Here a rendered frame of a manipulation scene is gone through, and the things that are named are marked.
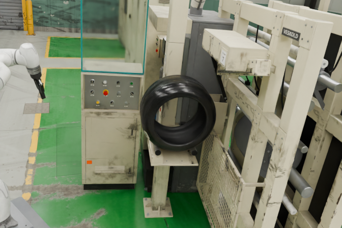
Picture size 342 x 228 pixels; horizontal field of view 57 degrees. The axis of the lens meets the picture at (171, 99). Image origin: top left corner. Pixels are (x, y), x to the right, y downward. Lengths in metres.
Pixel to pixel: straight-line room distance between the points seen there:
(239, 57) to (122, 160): 1.77
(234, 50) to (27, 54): 1.32
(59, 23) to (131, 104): 8.25
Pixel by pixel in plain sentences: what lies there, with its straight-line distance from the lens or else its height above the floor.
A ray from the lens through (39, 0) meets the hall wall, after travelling 10.95.
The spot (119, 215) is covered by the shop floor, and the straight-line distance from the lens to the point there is 3.16.
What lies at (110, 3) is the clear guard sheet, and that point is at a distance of 2.72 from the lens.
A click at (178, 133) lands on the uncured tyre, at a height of 0.93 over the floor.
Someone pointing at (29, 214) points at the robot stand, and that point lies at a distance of 2.28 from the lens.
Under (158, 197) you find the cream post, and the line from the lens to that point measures 3.09.
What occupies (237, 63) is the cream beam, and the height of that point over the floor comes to 1.69.
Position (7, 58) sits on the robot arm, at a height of 1.53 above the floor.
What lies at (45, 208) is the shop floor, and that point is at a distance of 3.30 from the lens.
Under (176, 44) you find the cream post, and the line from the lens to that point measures 2.44.
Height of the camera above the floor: 2.15
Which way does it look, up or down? 22 degrees down
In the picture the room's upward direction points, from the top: 6 degrees clockwise
